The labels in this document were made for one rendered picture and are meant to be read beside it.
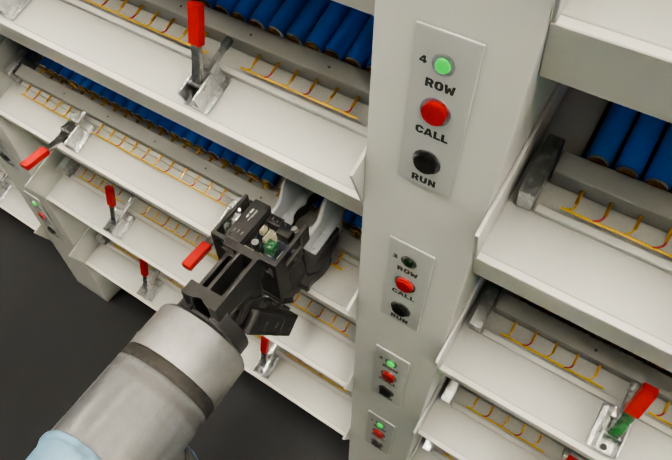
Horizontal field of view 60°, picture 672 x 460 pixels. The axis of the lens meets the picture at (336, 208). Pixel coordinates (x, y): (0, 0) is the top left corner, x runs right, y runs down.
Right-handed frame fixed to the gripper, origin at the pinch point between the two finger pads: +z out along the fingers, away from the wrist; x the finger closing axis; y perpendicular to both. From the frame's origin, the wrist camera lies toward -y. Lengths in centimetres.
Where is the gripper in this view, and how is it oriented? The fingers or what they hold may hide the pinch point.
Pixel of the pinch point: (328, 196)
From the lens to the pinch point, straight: 62.8
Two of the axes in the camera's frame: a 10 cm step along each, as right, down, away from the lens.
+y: -0.1, -6.2, -7.8
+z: 5.2, -6.7, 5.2
